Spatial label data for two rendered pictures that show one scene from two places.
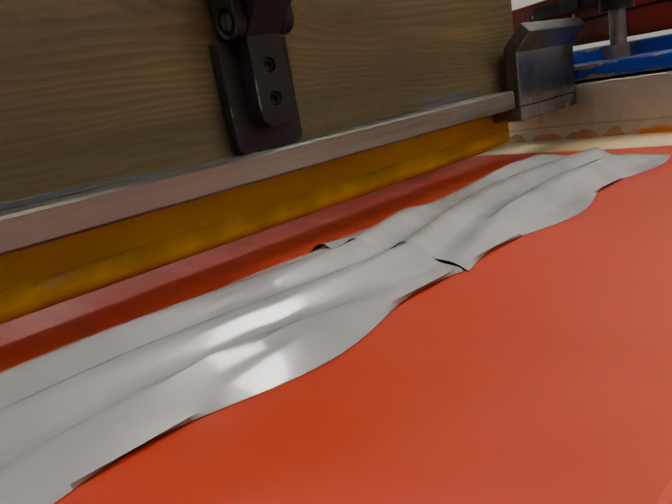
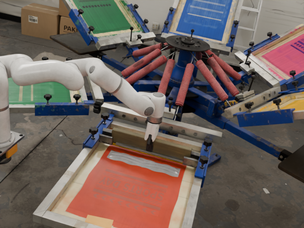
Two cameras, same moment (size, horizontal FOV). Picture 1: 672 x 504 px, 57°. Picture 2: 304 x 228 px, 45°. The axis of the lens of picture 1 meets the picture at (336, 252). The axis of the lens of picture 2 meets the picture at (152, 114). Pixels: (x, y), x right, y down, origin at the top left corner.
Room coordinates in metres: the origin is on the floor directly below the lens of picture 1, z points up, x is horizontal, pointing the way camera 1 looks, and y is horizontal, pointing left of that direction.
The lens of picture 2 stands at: (-0.69, -1.18, 2.04)
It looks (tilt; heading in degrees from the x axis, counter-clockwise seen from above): 29 degrees down; 53
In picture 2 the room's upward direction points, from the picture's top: 9 degrees clockwise
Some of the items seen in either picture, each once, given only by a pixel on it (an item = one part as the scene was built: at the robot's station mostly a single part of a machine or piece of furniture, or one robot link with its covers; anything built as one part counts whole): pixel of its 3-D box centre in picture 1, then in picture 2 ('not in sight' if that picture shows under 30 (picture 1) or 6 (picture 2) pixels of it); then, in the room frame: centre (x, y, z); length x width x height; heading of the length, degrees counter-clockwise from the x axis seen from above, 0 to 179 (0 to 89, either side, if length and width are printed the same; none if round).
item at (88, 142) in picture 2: not in sight; (98, 135); (0.08, 0.26, 0.97); 0.30 x 0.05 x 0.07; 43
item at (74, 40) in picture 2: not in sight; (115, 63); (0.72, 1.27, 0.91); 1.34 x 0.40 x 0.08; 103
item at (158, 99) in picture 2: not in sight; (148, 103); (0.22, 0.05, 1.25); 0.15 x 0.10 x 0.11; 170
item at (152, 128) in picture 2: not in sight; (153, 127); (0.25, 0.03, 1.12); 0.10 x 0.07 x 0.11; 43
